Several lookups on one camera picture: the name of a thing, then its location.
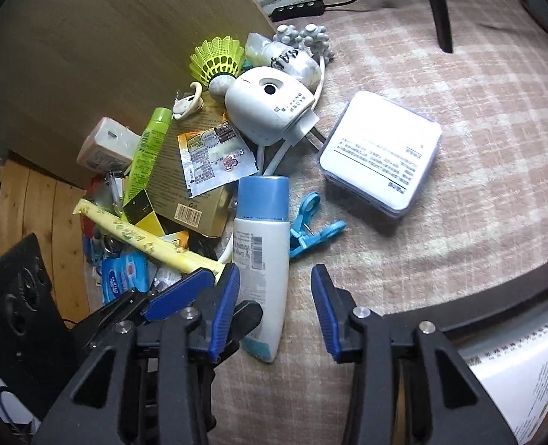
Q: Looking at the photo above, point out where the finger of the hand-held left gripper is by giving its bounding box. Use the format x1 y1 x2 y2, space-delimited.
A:
234 300 264 350
72 268 215 350

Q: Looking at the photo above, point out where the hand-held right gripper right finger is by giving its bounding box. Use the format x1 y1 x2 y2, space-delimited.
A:
311 264 518 445

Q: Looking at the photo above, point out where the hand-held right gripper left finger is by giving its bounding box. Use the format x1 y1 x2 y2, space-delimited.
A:
33 263 241 445

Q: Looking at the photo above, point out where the blue wet wipes packet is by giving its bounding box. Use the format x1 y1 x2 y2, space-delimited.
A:
100 250 156 307

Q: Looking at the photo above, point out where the white bottle with blue cap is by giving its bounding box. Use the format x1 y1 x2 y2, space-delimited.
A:
231 175 291 363

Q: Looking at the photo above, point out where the yellow printed long packet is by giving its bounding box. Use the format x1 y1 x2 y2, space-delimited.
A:
73 198 226 276

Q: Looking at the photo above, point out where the blue clothes clip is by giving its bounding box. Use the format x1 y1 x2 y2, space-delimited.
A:
289 191 347 259

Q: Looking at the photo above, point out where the yellow black packet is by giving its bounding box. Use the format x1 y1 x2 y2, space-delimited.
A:
121 190 168 237

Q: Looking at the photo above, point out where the beige cardboard box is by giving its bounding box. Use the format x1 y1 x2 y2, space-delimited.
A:
151 102 238 238

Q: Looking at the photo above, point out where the printed snack sachet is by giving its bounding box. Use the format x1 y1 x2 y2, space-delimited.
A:
176 121 258 198

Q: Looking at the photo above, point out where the green tube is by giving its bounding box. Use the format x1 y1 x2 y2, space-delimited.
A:
122 108 173 205

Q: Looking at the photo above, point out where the clear plastic box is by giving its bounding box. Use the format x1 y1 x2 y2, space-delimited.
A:
318 90 443 218

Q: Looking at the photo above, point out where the white packaged box with barcode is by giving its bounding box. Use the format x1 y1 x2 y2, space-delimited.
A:
76 117 141 172

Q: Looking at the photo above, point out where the white ear hook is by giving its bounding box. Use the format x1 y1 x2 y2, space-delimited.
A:
172 81 205 119

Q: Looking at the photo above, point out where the white power adapter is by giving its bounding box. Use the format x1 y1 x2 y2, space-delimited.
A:
224 66 321 146

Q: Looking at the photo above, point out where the white printed paper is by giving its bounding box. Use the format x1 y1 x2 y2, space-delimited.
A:
459 315 548 445

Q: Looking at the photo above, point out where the yellow green shuttlecock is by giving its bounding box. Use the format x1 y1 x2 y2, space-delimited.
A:
189 36 246 99

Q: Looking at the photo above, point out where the curved wooden board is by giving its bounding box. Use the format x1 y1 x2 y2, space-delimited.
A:
0 0 279 195

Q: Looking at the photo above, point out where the white plastic packet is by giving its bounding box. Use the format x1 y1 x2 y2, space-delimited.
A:
244 32 323 82

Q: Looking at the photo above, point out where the grey knobbed massage roller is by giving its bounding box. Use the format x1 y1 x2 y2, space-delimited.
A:
274 22 336 62

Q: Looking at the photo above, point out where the black power strip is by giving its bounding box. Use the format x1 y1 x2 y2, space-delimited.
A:
262 0 326 23

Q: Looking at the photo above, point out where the black chair leg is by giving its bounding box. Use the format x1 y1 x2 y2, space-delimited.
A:
417 0 455 54

